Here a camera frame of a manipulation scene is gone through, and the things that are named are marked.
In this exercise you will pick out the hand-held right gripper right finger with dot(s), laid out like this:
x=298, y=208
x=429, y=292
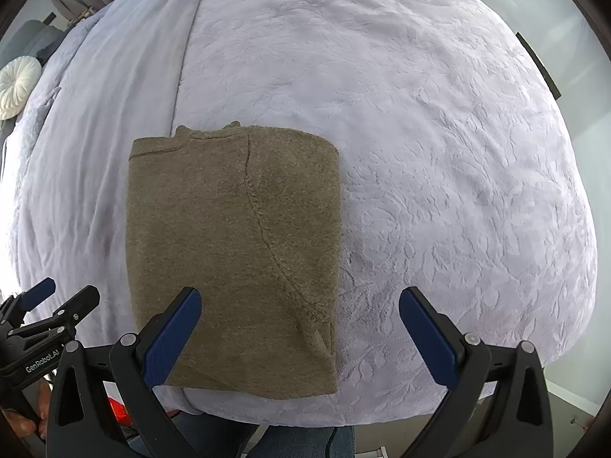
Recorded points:
x=427, y=338

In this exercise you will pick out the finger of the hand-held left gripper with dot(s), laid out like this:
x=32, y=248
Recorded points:
x=38, y=293
x=81, y=305

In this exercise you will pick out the lavender smooth fleece blanket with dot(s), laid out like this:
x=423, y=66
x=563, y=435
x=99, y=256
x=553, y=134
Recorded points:
x=95, y=129

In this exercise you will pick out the round white pleated pillow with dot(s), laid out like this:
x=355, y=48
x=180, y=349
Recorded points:
x=16, y=86

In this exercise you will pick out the black flat panel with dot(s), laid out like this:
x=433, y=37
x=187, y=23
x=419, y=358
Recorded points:
x=539, y=67

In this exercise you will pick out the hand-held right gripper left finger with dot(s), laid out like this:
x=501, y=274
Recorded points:
x=174, y=338

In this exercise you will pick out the grey upholstered armchair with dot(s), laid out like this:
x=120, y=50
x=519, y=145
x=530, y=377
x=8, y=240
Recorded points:
x=38, y=38

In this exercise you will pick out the olive knit sweater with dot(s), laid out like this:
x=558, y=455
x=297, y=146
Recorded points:
x=215, y=224

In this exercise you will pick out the person's left hand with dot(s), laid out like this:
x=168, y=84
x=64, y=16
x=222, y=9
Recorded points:
x=19, y=425

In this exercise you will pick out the lavender embossed blanket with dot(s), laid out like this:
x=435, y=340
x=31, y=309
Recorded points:
x=405, y=152

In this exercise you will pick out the red box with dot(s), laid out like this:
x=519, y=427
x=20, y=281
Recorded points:
x=117, y=410

